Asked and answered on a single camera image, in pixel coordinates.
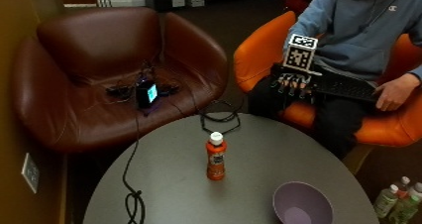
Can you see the the person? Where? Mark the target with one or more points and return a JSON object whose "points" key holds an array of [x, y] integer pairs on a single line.
{"points": [[352, 52]]}

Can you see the small black device with screen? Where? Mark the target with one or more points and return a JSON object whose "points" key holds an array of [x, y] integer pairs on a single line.
{"points": [[146, 93]]}

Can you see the pale green bottle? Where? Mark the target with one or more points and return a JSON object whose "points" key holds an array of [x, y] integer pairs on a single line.
{"points": [[406, 207]]}

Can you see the orange bottle with white cap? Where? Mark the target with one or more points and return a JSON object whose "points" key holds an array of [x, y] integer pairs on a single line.
{"points": [[216, 157]]}

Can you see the white wall socket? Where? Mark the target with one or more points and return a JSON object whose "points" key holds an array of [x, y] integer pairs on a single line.
{"points": [[29, 173]]}

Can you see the purple bowl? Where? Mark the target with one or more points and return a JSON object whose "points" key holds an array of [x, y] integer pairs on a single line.
{"points": [[301, 203]]}

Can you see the white marker cube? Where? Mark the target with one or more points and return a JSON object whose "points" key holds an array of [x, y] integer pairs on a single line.
{"points": [[301, 53]]}

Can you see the green bottle with white cap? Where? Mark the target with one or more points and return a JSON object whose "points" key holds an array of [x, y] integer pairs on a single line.
{"points": [[385, 201]]}

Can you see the red bottle with white cap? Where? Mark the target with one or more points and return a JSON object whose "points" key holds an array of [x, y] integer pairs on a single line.
{"points": [[402, 186]]}

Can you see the black keyboard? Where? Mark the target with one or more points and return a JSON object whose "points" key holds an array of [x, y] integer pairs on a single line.
{"points": [[344, 85]]}

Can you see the orange armchair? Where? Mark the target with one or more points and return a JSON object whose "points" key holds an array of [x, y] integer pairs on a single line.
{"points": [[264, 55]]}

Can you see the brown leather armchair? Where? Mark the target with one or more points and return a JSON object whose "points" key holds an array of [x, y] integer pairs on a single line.
{"points": [[113, 75]]}

